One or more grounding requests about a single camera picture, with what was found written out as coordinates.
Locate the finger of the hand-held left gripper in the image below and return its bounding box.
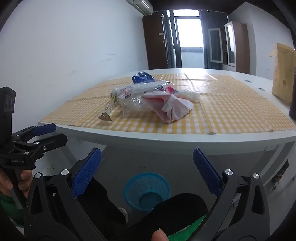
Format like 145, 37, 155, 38
11, 123, 57, 142
14, 133, 68, 160

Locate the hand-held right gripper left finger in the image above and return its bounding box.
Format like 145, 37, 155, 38
23, 147, 107, 241

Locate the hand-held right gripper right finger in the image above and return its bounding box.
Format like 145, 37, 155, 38
193, 148, 271, 241

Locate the blue plastic wastebasket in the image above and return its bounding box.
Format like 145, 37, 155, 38
124, 172, 171, 213

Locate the long printed snack wrapper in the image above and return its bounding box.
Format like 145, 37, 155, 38
98, 91, 121, 122

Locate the white plastic shopping bag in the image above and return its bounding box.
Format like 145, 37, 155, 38
141, 91, 194, 123

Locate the white tissue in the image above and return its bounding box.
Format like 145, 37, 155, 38
179, 89, 201, 103

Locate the clear plastic bag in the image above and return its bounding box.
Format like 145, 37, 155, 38
118, 94, 152, 117

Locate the small colourful wrapper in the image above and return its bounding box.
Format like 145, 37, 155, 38
159, 83, 179, 95

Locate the clear printed plastic wrapper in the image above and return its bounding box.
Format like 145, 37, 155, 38
116, 80, 173, 100

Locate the blue plastic bag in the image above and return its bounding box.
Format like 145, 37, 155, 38
132, 71, 155, 84

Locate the person's left forearm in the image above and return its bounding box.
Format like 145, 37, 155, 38
0, 192, 26, 229

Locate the person's left hand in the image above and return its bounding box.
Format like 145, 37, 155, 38
0, 167, 33, 197

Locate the person's right hand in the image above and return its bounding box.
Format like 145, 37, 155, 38
151, 228, 168, 241

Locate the person's left leg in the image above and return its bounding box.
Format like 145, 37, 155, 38
77, 177, 130, 241

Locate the white left shoe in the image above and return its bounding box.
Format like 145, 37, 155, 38
117, 207, 129, 225

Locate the yellow checkered tablecloth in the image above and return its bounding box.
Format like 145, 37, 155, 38
38, 73, 296, 135

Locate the green jacket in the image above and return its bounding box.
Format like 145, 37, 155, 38
168, 214, 207, 241

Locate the black bottle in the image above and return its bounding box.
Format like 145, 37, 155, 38
289, 66, 296, 120

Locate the brown paper envelope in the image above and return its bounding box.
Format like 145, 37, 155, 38
269, 43, 296, 104

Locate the wooden glass-door cabinet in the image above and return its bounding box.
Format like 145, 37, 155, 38
207, 20, 250, 75

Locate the brown wooden cabinet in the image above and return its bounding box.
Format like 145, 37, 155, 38
142, 13, 173, 70

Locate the dark curtain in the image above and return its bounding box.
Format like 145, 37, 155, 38
199, 10, 229, 70

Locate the balcony window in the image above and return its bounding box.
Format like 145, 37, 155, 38
172, 9, 205, 69

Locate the white air conditioner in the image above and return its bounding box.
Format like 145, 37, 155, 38
126, 0, 154, 15

